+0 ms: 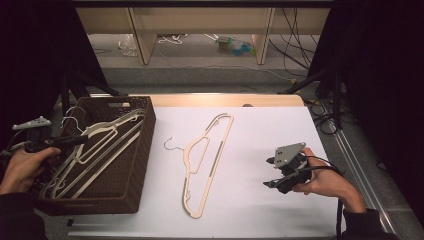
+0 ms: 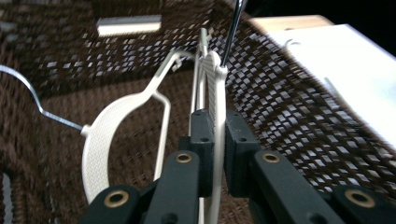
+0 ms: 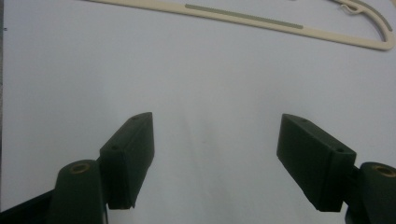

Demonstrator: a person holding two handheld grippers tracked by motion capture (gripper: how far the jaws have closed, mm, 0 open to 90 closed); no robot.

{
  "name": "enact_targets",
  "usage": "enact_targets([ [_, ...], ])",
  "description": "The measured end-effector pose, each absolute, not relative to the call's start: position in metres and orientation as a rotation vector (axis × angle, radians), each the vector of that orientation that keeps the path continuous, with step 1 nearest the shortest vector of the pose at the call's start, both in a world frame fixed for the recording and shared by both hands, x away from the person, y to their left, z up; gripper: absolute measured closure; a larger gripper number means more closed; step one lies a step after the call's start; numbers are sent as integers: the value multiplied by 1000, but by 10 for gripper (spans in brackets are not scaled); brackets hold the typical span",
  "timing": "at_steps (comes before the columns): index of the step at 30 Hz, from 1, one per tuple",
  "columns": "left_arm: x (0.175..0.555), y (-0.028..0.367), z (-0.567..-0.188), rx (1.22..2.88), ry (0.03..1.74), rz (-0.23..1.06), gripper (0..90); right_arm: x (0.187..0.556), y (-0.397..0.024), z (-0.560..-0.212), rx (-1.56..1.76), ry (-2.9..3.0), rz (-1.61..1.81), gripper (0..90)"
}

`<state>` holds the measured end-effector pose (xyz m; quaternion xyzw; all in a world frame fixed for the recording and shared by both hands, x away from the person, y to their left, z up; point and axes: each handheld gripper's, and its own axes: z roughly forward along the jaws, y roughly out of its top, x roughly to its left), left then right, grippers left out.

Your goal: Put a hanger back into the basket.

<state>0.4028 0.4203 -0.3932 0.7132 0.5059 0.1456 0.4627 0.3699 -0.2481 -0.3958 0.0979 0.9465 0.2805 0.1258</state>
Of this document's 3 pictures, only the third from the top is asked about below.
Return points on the cream plastic clothes hanger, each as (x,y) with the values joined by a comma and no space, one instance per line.
(342,38)

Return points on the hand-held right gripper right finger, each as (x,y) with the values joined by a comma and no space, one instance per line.
(314,165)

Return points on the white table mat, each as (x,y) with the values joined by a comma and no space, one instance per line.
(202,77)

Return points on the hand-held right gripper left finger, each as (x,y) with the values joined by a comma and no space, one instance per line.
(130,161)

